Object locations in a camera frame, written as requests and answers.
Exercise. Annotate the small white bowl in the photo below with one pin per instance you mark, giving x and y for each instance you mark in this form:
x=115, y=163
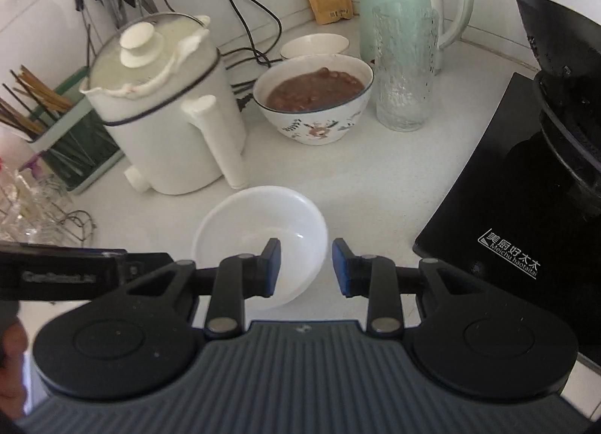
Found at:
x=310, y=45

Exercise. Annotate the floral pattern ceramic bowl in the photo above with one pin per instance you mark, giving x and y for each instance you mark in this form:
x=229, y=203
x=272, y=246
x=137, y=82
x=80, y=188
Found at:
x=319, y=127

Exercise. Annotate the white soy milk maker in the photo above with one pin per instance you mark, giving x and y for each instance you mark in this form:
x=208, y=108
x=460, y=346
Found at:
x=155, y=133

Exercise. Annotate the person's left forearm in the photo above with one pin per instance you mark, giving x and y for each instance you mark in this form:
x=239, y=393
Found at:
x=14, y=354

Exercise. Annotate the plain white bowl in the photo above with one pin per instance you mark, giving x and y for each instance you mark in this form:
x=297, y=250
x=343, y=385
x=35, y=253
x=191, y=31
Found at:
x=253, y=218

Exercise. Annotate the bunch of chopsticks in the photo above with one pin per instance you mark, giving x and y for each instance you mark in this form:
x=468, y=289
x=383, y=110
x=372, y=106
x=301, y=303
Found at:
x=42, y=96

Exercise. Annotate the clear glass goblet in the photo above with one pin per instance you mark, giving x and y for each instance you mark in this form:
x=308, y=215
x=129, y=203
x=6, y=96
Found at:
x=11, y=208
x=47, y=199

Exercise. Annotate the black wok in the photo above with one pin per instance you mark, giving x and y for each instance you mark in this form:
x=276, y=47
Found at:
x=563, y=133

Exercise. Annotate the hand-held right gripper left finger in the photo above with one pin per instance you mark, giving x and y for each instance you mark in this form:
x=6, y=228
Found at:
x=272, y=269

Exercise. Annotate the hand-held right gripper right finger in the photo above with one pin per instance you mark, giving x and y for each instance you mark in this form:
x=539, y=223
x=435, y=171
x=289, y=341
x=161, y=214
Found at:
x=341, y=269

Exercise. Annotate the green white chopstick holder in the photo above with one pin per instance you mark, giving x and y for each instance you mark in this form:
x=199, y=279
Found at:
x=70, y=86

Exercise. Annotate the black induction cooktop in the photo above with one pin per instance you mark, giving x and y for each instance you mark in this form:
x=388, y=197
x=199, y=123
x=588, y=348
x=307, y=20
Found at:
x=493, y=189

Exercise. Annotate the brown bean soup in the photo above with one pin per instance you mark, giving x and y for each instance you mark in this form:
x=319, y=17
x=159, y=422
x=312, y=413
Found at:
x=305, y=93

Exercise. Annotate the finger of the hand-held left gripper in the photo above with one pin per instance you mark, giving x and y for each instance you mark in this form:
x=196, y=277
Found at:
x=145, y=261

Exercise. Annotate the tall textured glass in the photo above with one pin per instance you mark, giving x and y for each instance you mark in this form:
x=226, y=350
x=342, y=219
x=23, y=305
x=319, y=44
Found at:
x=404, y=86

